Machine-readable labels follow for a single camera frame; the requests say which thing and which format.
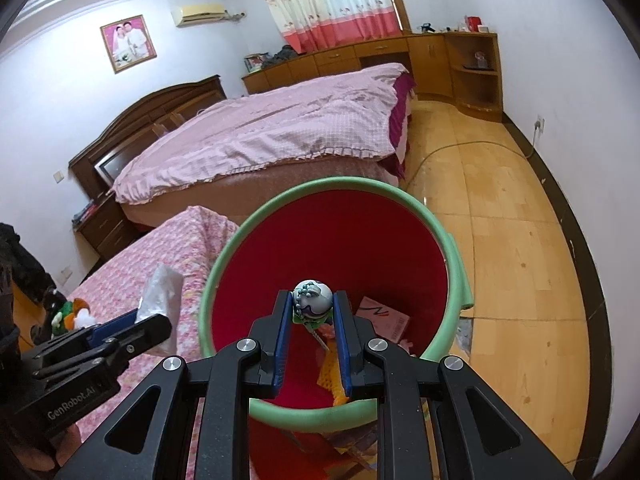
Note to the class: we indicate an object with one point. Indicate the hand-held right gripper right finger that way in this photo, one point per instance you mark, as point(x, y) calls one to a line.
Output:
point(342, 340)

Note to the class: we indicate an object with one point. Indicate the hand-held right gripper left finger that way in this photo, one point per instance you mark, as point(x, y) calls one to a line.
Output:
point(282, 340)

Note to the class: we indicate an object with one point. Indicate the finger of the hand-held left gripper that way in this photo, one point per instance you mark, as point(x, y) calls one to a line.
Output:
point(115, 327)
point(145, 335)

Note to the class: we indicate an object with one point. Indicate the yellow knitted sponge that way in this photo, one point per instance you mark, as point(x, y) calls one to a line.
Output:
point(332, 375)

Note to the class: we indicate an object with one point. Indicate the white plastic bag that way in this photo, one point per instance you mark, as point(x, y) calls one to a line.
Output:
point(162, 285)

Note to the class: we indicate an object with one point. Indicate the red bucket with green rim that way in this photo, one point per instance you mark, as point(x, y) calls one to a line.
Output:
point(360, 240)

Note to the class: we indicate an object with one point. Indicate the person's left hand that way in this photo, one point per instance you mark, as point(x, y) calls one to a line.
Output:
point(57, 447)

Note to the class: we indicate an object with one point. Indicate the green plush toy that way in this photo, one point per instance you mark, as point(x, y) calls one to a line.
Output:
point(62, 317)

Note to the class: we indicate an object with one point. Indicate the dark wooden nightstand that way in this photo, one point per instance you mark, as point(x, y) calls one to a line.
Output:
point(107, 230)

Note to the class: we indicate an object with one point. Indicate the books on nightstand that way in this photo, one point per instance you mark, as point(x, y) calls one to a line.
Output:
point(85, 212)

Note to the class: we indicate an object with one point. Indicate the bed with brown skirt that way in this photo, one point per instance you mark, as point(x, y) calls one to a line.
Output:
point(280, 180)

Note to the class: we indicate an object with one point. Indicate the pink checked quilt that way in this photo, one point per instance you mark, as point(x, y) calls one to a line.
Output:
point(275, 125)

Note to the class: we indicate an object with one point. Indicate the dark wooden headboard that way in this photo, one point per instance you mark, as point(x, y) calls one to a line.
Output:
point(150, 110)

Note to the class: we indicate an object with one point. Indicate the standing photo on cabinet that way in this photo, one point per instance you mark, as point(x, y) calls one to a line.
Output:
point(256, 62)

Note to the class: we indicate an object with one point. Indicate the dark bag on cabinet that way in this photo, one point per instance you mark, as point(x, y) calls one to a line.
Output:
point(282, 55)

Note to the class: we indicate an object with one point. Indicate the long wooden cabinet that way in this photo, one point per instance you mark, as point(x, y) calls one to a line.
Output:
point(435, 60)

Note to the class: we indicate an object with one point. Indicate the small ornament on shelf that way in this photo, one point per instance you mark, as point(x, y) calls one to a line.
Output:
point(481, 59)

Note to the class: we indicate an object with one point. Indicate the small black item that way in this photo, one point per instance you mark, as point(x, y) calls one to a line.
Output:
point(427, 27)

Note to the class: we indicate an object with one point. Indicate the floral curtain with red hem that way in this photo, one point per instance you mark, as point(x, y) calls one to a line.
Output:
point(325, 0)

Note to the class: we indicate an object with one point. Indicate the red box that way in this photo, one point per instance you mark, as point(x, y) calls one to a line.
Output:
point(474, 24)

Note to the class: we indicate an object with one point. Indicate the wall socket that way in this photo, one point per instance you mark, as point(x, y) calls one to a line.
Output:
point(66, 274)

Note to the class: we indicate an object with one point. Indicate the wall switch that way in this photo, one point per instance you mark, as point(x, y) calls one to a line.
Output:
point(58, 176)

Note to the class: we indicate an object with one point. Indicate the framed wall photo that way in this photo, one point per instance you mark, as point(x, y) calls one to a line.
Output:
point(128, 42)

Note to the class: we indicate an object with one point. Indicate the wall plug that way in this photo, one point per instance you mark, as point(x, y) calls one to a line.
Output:
point(539, 123)

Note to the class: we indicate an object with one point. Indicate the wall air conditioner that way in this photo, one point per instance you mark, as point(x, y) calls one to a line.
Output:
point(199, 15)

